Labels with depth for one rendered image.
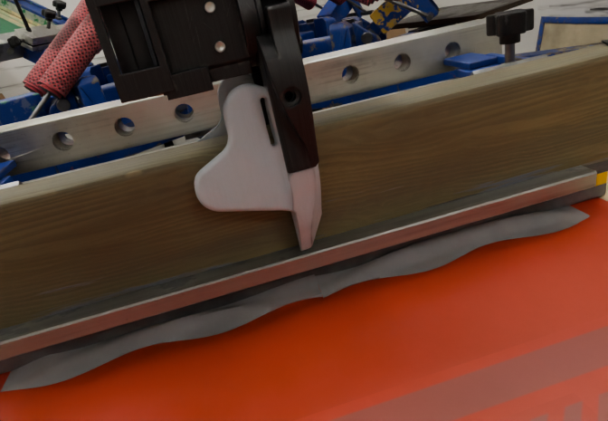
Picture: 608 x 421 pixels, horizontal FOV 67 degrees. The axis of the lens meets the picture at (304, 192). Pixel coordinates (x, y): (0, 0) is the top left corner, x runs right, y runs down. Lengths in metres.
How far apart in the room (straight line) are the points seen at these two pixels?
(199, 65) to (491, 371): 0.18
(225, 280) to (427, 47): 0.44
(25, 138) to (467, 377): 0.50
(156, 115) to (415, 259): 0.36
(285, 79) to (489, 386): 0.15
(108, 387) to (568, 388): 0.21
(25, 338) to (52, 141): 0.34
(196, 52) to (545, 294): 0.21
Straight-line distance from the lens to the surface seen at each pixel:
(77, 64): 0.95
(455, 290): 0.27
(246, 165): 0.22
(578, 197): 0.35
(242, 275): 0.25
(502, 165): 0.29
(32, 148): 0.59
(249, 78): 0.26
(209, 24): 0.21
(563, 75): 0.30
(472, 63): 0.57
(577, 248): 0.31
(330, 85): 0.57
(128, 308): 0.25
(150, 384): 0.26
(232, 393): 0.23
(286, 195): 0.22
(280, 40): 0.20
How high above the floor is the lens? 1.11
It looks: 23 degrees down
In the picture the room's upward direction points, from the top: 11 degrees counter-clockwise
